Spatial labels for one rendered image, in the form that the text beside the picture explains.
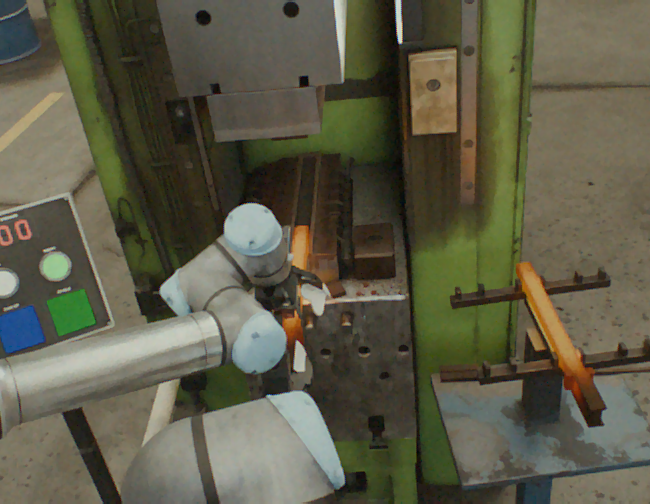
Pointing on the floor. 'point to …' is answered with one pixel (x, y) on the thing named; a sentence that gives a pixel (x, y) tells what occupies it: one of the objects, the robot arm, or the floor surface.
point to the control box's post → (77, 423)
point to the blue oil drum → (11, 32)
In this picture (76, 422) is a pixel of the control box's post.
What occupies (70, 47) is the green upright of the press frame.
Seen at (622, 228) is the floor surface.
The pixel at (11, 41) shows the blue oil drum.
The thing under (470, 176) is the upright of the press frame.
